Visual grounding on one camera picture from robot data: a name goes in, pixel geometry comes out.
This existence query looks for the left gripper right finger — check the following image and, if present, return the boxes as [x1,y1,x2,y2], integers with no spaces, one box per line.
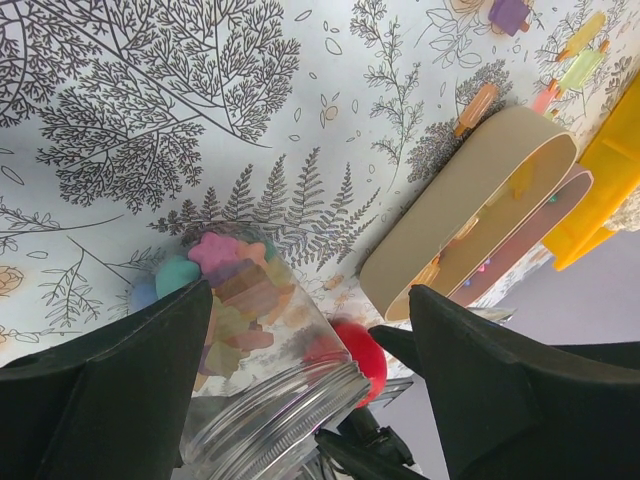
[410,286,639,479]

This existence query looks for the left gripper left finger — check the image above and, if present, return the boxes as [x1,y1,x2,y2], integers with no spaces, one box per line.
[1,281,212,479]

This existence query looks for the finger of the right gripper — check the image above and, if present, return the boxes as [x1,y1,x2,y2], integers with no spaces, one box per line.
[368,325,418,374]
[315,407,415,480]

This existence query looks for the clear glass jar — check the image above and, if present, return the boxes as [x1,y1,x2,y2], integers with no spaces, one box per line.
[129,224,370,479]

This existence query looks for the beige tray gummy candies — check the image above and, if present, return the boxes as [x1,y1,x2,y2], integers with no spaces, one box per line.
[359,106,579,321]

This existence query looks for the pink tray colourful candies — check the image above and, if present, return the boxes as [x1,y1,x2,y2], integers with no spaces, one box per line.
[450,164,593,307]

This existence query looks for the metal scoop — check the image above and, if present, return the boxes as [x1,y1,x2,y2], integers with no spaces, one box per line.
[469,307,516,326]

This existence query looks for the red apple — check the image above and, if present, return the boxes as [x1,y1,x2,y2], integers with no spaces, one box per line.
[331,320,387,408]

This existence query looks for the white cauliflower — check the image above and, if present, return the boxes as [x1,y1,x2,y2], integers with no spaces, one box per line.
[604,186,640,232]

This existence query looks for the yellow plastic bin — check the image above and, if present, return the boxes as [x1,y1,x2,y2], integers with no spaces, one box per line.
[542,78,639,271]

